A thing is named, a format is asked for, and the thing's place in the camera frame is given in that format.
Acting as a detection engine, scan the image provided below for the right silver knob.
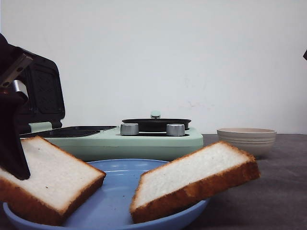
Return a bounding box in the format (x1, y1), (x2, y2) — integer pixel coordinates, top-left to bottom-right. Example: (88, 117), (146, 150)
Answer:
(166, 124), (185, 137)

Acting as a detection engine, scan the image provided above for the left silver knob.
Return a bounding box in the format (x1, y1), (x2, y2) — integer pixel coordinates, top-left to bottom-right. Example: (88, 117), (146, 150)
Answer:
(120, 123), (139, 136)

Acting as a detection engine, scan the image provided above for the bread slice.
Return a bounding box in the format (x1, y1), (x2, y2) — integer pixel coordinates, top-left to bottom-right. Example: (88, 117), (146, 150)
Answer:
(0, 136), (106, 226)
(130, 141), (260, 223)

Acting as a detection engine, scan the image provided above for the beige ribbed bowl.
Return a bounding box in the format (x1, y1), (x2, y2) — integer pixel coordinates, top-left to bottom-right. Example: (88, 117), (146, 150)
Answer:
(217, 128), (277, 158)

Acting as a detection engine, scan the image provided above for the grey table mat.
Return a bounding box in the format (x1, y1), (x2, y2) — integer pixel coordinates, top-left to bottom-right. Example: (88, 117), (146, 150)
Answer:
(186, 134), (307, 230)

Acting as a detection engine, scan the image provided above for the silver knob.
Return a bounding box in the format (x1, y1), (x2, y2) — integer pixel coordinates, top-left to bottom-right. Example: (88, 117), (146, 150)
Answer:
(166, 124), (185, 137)
(120, 123), (139, 136)

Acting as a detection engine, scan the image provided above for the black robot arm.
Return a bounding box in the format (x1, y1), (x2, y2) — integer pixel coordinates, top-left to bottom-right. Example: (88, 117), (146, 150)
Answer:
(303, 50), (307, 60)

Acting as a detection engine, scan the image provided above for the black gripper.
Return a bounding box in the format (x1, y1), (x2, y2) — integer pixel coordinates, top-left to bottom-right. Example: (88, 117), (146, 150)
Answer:
(0, 35), (34, 96)

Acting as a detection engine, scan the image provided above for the breakfast maker hinged lid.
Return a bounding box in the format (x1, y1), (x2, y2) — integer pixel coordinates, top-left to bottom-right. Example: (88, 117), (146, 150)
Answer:
(12, 49), (65, 137)

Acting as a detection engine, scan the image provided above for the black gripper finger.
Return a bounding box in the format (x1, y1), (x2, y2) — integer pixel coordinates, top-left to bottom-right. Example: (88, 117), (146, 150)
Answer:
(0, 94), (30, 180)

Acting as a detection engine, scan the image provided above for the blue plate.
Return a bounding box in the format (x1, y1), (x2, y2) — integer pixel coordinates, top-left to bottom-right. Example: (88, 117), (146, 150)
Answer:
(3, 159), (209, 230)

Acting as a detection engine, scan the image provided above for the black round frying pan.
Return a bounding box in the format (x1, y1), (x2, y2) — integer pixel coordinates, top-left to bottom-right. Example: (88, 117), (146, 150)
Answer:
(122, 111), (191, 132)

